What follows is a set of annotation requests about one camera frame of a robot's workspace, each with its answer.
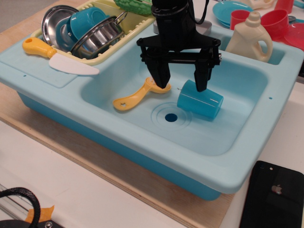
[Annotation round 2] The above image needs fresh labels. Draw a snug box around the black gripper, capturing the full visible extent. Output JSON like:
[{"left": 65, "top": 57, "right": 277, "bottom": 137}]
[{"left": 137, "top": 0, "right": 221, "bottom": 92}]

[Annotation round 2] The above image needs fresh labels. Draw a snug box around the blue plastic cup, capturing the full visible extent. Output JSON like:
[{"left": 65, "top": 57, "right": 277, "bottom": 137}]
[{"left": 177, "top": 80, "right": 224, "bottom": 121}]

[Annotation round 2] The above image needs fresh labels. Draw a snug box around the red cup left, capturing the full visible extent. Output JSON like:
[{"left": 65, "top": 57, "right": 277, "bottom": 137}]
[{"left": 230, "top": 9, "right": 250, "bottom": 30}]

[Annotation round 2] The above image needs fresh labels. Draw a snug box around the red cup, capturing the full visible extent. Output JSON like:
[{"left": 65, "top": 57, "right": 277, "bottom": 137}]
[
  {"left": 230, "top": 9, "right": 250, "bottom": 30},
  {"left": 261, "top": 9, "right": 289, "bottom": 40}
]

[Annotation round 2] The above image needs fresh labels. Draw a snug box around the red cup right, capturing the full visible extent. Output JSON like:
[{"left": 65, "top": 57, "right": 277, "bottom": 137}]
[{"left": 261, "top": 9, "right": 289, "bottom": 40}]

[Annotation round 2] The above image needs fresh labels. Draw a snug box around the teal cup in rack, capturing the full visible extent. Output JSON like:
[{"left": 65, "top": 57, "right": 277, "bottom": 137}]
[{"left": 70, "top": 7, "right": 109, "bottom": 40}]

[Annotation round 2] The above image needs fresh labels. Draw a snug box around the red cup background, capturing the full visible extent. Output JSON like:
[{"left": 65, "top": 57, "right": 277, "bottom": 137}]
[{"left": 275, "top": 0, "right": 294, "bottom": 14}]

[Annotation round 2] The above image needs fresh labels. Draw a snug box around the grey toy faucet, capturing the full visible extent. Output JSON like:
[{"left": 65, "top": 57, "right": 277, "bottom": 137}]
[{"left": 153, "top": 21, "right": 212, "bottom": 36}]

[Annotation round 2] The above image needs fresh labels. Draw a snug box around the yellow dish brush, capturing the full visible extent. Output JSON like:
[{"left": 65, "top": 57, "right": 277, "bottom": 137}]
[{"left": 112, "top": 77, "right": 171, "bottom": 111}]

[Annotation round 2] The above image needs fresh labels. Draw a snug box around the pale yellow dish rack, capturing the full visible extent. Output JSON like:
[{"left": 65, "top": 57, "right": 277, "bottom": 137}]
[{"left": 31, "top": 0, "right": 155, "bottom": 66}]

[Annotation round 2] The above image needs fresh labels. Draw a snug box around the cream detergent bottle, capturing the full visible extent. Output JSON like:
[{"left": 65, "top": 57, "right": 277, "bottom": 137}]
[{"left": 226, "top": 11, "right": 273, "bottom": 62}]

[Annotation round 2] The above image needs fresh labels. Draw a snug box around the teal plate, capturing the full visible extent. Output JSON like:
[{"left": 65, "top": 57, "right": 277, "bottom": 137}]
[{"left": 212, "top": 1, "right": 253, "bottom": 28}]

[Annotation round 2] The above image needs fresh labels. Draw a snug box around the green toy vegetable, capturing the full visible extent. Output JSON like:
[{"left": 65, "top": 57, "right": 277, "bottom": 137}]
[{"left": 114, "top": 0, "right": 152, "bottom": 15}]

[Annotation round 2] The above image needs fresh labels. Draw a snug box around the light blue toy sink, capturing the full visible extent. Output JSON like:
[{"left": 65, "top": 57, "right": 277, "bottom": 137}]
[{"left": 0, "top": 26, "right": 304, "bottom": 200}]

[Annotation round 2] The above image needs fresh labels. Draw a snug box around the steel pot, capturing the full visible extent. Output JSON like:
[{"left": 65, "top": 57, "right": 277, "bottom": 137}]
[{"left": 71, "top": 11, "right": 128, "bottom": 59}]

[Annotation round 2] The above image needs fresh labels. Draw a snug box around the cream plastic object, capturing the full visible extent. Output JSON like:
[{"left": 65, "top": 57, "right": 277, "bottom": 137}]
[{"left": 241, "top": 0, "right": 275, "bottom": 10}]

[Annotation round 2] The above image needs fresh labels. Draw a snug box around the red plate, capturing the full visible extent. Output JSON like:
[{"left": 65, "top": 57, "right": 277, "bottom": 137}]
[{"left": 281, "top": 23, "right": 304, "bottom": 50}]

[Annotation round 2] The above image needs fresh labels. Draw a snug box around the steel plate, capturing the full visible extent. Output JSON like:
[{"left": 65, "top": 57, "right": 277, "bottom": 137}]
[{"left": 41, "top": 5, "right": 79, "bottom": 52}]

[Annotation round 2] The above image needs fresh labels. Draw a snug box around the plywood board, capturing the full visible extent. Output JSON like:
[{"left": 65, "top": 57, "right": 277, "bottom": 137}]
[{"left": 0, "top": 0, "right": 235, "bottom": 228}]

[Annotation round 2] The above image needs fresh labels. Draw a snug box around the black smartphone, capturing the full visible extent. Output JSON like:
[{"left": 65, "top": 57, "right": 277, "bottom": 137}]
[{"left": 239, "top": 161, "right": 304, "bottom": 228}]

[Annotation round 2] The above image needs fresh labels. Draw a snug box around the orange tape piece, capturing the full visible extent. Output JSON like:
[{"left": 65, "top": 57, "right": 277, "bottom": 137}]
[{"left": 25, "top": 205, "right": 55, "bottom": 223}]

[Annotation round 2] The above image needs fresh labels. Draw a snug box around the yellow handled toy knife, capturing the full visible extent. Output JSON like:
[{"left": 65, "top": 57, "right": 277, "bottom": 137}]
[{"left": 22, "top": 37, "right": 100, "bottom": 76}]

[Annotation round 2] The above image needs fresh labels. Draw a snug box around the black braided cable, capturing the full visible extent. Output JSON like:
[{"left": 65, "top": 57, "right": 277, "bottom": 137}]
[{"left": 0, "top": 187, "right": 41, "bottom": 228}]

